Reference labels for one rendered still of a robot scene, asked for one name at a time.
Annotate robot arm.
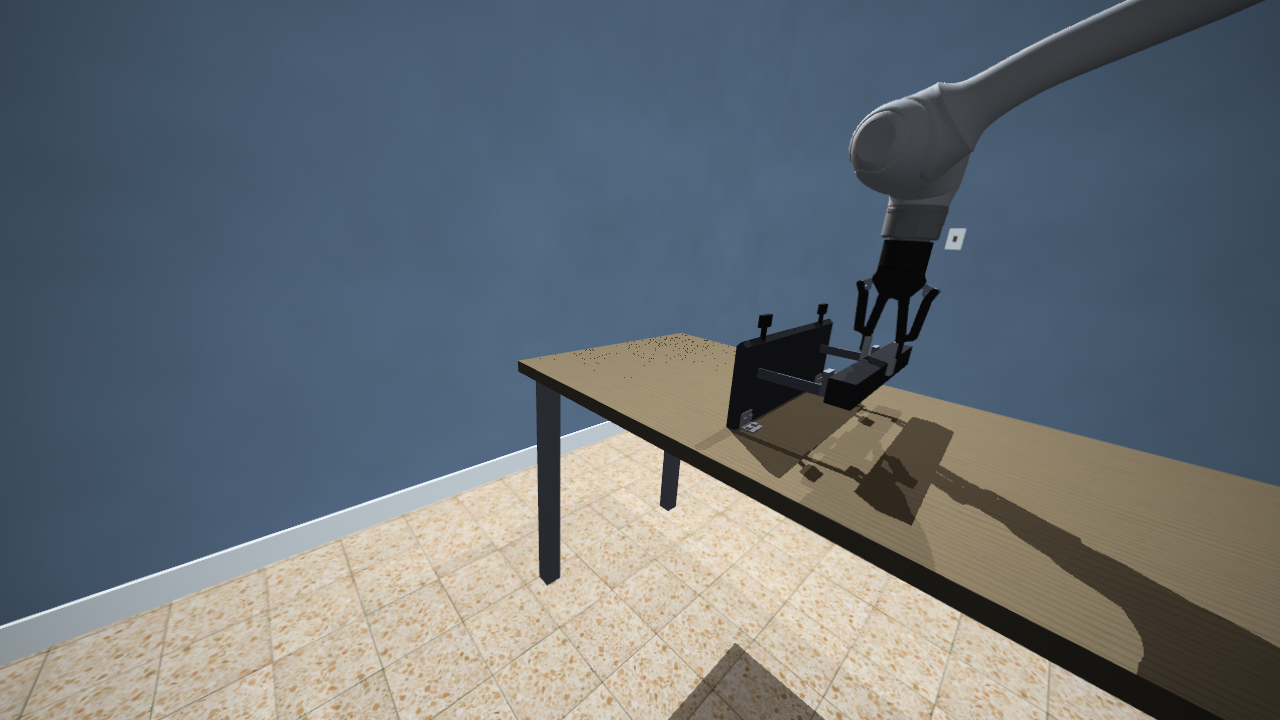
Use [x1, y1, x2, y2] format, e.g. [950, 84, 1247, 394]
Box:
[849, 0, 1265, 242]

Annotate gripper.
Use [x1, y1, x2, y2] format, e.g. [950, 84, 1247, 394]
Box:
[854, 240, 940, 375]

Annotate dark grey long rectangular bar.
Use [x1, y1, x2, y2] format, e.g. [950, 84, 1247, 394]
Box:
[823, 342, 913, 411]

